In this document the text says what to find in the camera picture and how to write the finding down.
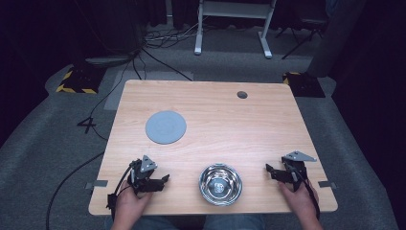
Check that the grey round plate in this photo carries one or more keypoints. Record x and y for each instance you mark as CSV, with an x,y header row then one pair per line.
x,y
166,127

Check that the grey tape strip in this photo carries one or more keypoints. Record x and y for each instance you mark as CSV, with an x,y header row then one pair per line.
x,y
97,184
327,184

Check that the person's blue jeans legs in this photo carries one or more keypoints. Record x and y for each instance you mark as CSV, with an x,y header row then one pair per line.
x,y
233,222

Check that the shiny steel bowl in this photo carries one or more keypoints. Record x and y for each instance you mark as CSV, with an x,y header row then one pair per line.
x,y
220,185

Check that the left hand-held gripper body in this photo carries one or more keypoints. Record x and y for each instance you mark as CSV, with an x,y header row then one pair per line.
x,y
140,179

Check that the person's right hand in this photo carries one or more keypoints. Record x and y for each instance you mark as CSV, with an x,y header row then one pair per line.
x,y
301,202

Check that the black tripod stand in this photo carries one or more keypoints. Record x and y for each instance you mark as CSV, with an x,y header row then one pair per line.
x,y
301,38

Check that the wooden table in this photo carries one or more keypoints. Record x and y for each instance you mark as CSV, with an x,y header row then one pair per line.
x,y
223,127

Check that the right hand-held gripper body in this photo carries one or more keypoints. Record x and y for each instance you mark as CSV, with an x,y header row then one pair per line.
x,y
298,169

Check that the black yellow striped base plate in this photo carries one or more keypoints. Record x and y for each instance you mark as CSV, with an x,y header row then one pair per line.
x,y
304,84
79,80

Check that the person's left hand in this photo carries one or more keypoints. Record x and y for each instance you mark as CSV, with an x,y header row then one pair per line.
x,y
129,206

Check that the white desk frame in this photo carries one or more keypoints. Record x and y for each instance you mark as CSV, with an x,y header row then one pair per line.
x,y
234,9

